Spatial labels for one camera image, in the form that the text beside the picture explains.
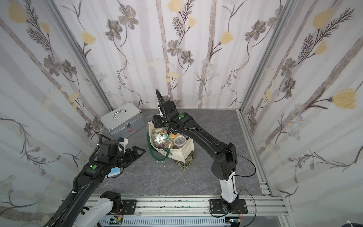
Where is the orange sunflower seed cup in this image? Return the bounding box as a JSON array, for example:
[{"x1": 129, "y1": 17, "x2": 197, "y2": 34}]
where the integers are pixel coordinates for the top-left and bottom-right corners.
[{"x1": 168, "y1": 133, "x2": 179, "y2": 142}]

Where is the cream canvas tote bag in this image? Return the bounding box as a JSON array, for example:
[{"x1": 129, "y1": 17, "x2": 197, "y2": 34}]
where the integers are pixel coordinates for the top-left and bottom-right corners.
[{"x1": 147, "y1": 122, "x2": 196, "y2": 170}]

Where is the large strawberry label jar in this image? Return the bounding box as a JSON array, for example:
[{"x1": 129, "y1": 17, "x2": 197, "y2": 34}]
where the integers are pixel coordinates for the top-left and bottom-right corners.
[{"x1": 151, "y1": 130, "x2": 169, "y2": 147}]

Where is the clear lid green seed cup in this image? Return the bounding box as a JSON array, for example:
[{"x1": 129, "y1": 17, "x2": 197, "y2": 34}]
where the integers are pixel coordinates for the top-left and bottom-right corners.
[{"x1": 174, "y1": 135, "x2": 187, "y2": 148}]

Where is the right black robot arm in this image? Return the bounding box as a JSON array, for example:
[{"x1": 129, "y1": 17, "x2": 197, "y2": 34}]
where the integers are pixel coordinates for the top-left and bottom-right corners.
[{"x1": 152, "y1": 97, "x2": 239, "y2": 213}]

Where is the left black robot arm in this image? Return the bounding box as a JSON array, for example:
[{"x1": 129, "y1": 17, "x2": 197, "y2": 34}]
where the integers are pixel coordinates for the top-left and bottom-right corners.
[{"x1": 44, "y1": 140, "x2": 146, "y2": 227}]

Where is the blue face mask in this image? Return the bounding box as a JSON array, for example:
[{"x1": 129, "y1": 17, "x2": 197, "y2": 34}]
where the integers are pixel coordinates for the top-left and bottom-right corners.
[{"x1": 107, "y1": 167, "x2": 122, "y2": 178}]

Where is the silver first aid case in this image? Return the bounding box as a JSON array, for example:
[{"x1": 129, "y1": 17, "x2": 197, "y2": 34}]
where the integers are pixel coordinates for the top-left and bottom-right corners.
[{"x1": 100, "y1": 103, "x2": 146, "y2": 139}]

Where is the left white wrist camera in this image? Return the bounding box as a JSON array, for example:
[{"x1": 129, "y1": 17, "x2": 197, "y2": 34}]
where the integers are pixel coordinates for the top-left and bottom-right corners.
[{"x1": 118, "y1": 137, "x2": 128, "y2": 150}]

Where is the black corrugated cable conduit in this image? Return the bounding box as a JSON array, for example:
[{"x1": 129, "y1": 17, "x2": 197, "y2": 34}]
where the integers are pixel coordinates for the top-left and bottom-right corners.
[{"x1": 42, "y1": 158, "x2": 94, "y2": 227}]

